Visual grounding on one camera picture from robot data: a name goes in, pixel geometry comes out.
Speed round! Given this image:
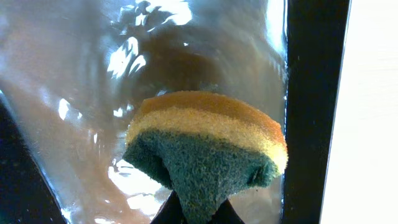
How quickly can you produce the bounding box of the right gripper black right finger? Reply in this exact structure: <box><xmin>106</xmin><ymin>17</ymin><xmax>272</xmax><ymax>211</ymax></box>
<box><xmin>208</xmin><ymin>199</ymin><xmax>244</xmax><ymax>224</ymax></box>

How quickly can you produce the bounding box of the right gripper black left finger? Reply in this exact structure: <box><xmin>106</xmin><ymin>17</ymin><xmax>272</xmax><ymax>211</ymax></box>
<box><xmin>150</xmin><ymin>190</ymin><xmax>187</xmax><ymax>224</ymax></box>

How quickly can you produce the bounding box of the green and yellow sponge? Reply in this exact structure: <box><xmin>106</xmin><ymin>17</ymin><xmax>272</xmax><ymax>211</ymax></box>
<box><xmin>123</xmin><ymin>91</ymin><xmax>289</xmax><ymax>223</ymax></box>

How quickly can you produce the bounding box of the black water tray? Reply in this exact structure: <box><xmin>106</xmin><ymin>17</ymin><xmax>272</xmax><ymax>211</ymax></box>
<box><xmin>1</xmin><ymin>1</ymin><xmax>351</xmax><ymax>223</ymax></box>

